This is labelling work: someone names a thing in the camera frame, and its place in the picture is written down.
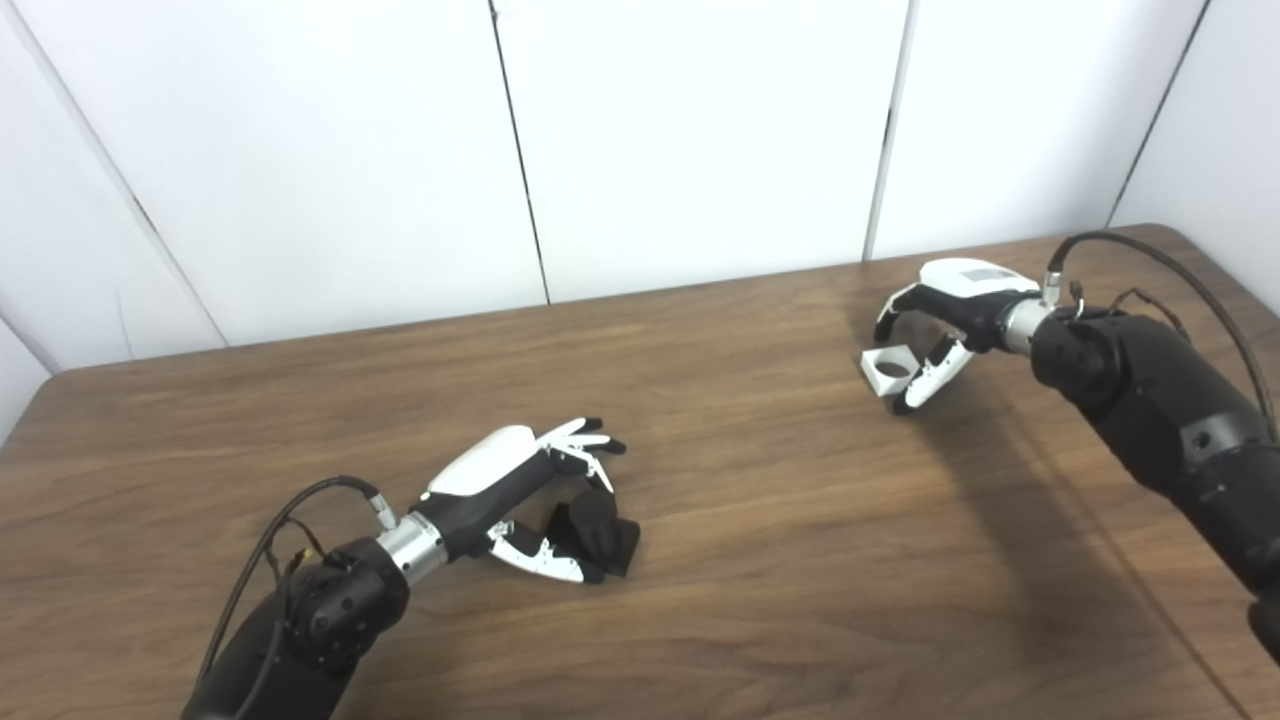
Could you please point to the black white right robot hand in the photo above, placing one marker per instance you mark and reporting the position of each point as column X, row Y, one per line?
column 970, row 290

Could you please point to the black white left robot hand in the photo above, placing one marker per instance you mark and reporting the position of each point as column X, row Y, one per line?
column 490, row 470

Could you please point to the black peg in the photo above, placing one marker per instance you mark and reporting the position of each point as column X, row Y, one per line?
column 600, row 530

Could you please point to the white square piece with hole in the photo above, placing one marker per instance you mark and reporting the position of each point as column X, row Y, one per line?
column 880, row 378

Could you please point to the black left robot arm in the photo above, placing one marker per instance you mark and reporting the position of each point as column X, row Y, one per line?
column 320, row 620

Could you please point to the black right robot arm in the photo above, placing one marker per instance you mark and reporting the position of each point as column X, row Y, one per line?
column 1160, row 400

